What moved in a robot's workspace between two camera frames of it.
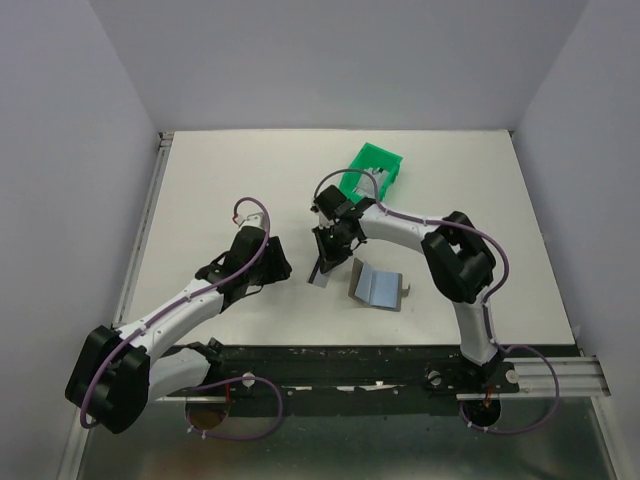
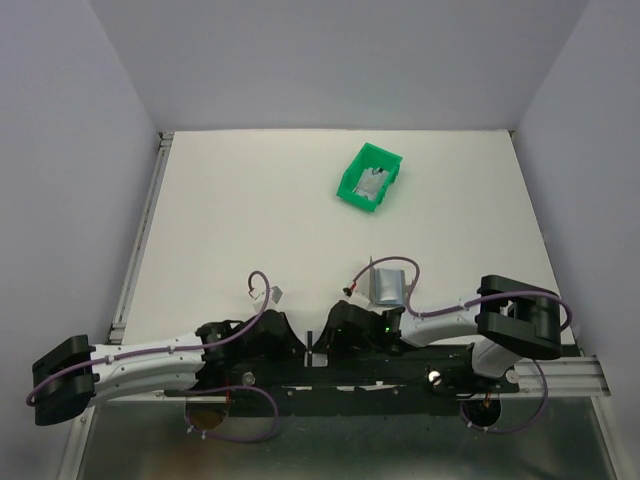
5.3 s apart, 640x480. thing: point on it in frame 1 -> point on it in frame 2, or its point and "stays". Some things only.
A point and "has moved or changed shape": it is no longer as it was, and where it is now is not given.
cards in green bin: [366, 185] stays
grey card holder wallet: [376, 288] has moved or changed shape
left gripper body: [273, 270] -> [279, 350]
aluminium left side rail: [147, 220] stays
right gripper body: [332, 243] -> [344, 344]
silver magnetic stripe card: [321, 279] -> [318, 359]
